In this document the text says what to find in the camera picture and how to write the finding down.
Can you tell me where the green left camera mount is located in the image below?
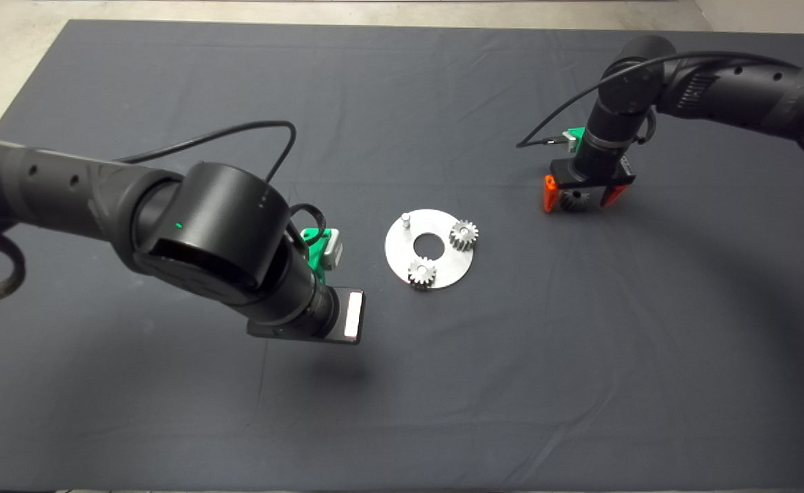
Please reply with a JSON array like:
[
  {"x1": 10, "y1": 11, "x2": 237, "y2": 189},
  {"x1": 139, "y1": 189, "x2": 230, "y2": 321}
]
[{"x1": 301, "y1": 228, "x2": 334, "y2": 285}]

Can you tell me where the short black wrist cable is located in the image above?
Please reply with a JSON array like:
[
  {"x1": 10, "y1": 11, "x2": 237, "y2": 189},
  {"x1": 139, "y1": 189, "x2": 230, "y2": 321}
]
[
  {"x1": 635, "y1": 108, "x2": 656, "y2": 147},
  {"x1": 288, "y1": 203, "x2": 329, "y2": 242}
]

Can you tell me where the short black left wrist cable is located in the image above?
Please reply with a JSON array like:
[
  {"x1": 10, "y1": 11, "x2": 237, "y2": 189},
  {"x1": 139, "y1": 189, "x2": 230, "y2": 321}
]
[{"x1": 288, "y1": 203, "x2": 329, "y2": 242}]

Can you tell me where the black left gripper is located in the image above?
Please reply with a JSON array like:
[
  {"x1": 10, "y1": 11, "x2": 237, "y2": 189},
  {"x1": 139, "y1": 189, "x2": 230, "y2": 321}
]
[{"x1": 247, "y1": 288, "x2": 366, "y2": 345}]

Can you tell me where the round metal plate with hole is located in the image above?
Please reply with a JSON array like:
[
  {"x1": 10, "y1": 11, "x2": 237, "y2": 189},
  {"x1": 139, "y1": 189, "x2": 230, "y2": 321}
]
[{"x1": 384, "y1": 209, "x2": 475, "y2": 290}]

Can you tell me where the dark grey table cloth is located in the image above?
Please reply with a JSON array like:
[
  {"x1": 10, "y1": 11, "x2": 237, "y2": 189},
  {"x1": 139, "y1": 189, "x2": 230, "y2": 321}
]
[{"x1": 0, "y1": 19, "x2": 804, "y2": 492}]

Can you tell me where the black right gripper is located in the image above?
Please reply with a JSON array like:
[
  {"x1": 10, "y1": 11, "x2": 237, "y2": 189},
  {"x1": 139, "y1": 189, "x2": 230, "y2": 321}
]
[{"x1": 544, "y1": 156, "x2": 637, "y2": 214}]

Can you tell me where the thin black right camera cable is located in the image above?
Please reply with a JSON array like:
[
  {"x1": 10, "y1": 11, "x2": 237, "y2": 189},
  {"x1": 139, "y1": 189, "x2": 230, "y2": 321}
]
[{"x1": 516, "y1": 51, "x2": 804, "y2": 233}]

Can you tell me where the thin black camera cable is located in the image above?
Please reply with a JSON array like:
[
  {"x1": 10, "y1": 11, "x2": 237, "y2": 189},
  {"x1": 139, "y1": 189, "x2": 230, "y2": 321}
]
[
  {"x1": 516, "y1": 51, "x2": 804, "y2": 233},
  {"x1": 116, "y1": 121, "x2": 298, "y2": 184}
]

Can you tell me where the short black right wrist cable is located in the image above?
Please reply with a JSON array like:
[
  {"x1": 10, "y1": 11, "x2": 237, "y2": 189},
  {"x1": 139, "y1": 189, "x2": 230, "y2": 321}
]
[{"x1": 635, "y1": 108, "x2": 656, "y2": 147}]

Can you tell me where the thin black left camera cable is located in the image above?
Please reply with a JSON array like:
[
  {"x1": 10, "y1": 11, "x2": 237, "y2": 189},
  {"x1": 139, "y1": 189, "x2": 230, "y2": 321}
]
[{"x1": 116, "y1": 121, "x2": 298, "y2": 184}]

